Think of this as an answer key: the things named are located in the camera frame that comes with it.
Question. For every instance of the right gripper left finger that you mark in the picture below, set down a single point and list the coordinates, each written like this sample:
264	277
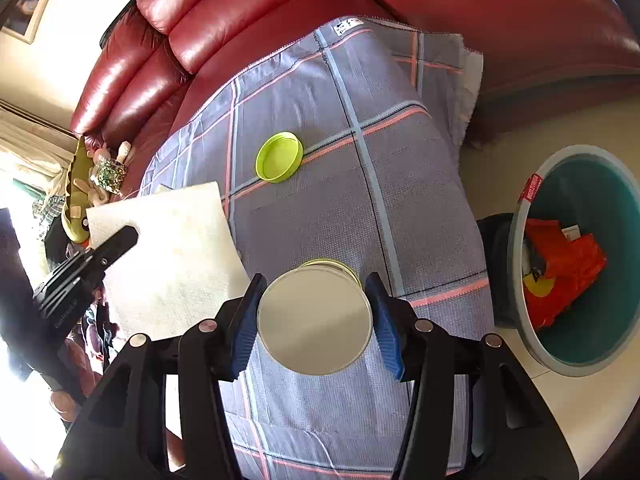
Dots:
157	413

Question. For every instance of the grey plaid cloth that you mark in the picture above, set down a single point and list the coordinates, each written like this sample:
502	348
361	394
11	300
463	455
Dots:
381	110

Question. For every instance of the lime green lid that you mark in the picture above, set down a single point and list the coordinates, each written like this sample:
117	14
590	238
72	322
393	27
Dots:
279	157

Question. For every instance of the red snack bag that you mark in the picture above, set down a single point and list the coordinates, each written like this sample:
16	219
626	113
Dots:
564	269

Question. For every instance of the green plush toy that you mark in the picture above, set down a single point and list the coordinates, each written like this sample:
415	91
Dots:
74	213

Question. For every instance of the white paper sheet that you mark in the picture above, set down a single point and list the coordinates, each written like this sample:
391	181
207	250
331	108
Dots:
183	267

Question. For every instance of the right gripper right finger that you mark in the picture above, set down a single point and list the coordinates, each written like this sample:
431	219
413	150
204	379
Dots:
511	432

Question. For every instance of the beige plush toy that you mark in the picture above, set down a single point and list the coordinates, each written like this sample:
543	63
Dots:
97	196

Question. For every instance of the red leather sofa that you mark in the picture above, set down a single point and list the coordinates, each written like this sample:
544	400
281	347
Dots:
163	58

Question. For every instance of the teal trash bin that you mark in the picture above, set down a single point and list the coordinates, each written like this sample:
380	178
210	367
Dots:
588	190

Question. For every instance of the white jar green label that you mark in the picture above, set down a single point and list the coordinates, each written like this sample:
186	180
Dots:
315	319

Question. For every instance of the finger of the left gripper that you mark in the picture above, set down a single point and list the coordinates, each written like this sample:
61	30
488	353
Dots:
107	249

